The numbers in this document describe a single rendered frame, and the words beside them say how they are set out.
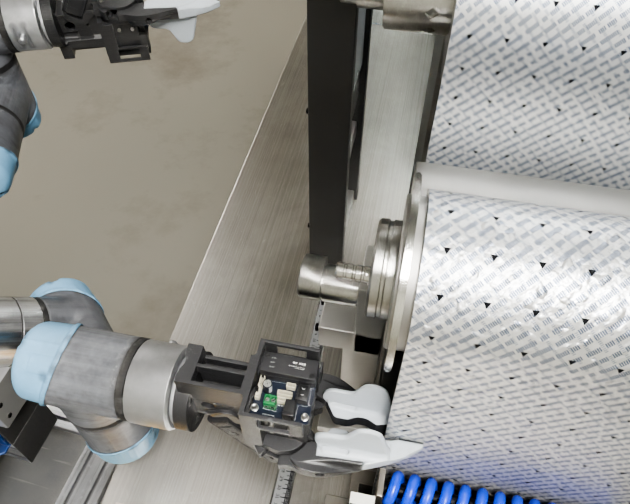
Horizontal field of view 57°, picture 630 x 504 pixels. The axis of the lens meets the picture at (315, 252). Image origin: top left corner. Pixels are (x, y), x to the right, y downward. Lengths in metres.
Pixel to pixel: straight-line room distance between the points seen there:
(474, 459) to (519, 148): 0.28
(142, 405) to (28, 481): 1.09
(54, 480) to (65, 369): 1.04
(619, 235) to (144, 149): 2.27
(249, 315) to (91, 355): 0.34
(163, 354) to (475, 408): 0.26
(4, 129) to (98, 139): 1.85
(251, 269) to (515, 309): 0.56
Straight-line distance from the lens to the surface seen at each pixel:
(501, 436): 0.51
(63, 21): 0.84
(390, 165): 1.04
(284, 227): 0.93
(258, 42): 3.14
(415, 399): 0.47
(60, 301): 0.71
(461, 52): 0.52
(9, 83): 0.88
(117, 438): 0.63
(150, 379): 0.52
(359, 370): 0.61
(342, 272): 0.45
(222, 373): 0.50
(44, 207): 2.44
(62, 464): 1.58
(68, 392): 0.56
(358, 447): 0.52
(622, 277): 0.40
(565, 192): 0.55
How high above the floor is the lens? 1.59
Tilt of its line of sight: 50 degrees down
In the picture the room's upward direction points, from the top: straight up
